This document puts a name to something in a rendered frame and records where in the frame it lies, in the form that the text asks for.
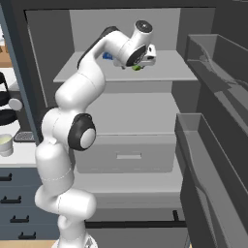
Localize dark grey fridge door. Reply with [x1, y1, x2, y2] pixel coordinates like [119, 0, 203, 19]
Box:
[173, 0, 248, 248]

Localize dark grey open fridge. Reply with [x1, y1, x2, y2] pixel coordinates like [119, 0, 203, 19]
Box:
[7, 0, 218, 248]

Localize dark grey flat tray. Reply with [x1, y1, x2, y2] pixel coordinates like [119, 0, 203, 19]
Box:
[13, 130, 36, 144]

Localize blue-grey drawer cabinet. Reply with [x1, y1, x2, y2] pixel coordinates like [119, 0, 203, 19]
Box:
[0, 167, 62, 242]

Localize black countertop appliance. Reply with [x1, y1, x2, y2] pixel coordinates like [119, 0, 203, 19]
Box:
[0, 71, 24, 128]

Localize dark grey freezer drawer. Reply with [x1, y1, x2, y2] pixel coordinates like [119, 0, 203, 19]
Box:
[84, 226, 192, 248]

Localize grey fridge crisper drawer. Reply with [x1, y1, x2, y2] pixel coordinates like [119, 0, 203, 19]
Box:
[73, 133, 177, 174]

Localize brown wooden board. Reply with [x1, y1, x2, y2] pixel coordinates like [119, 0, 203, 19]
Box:
[0, 44, 13, 69]

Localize large grey fridge door bin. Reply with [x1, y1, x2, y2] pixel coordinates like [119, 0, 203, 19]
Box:
[174, 112, 248, 248]

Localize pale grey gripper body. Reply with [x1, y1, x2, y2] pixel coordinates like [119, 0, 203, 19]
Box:
[139, 44, 158, 68]

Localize white glass of lemonade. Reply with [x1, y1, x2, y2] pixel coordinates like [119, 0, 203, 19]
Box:
[0, 133, 15, 158]

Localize grey fridge shelf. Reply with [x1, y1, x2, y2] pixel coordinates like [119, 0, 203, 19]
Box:
[52, 49, 199, 83]

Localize black freezer drawer handle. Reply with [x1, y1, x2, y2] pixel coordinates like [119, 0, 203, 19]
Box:
[84, 209, 188, 230]

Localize pale crisper drawer handle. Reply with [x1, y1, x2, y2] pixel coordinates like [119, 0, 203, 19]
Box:
[116, 153, 142, 160]

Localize white round appliance knob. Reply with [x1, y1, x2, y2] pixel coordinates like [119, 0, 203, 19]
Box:
[8, 97, 24, 112]

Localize small grey fridge door bin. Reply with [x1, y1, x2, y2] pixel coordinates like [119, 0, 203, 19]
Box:
[185, 33, 248, 134]

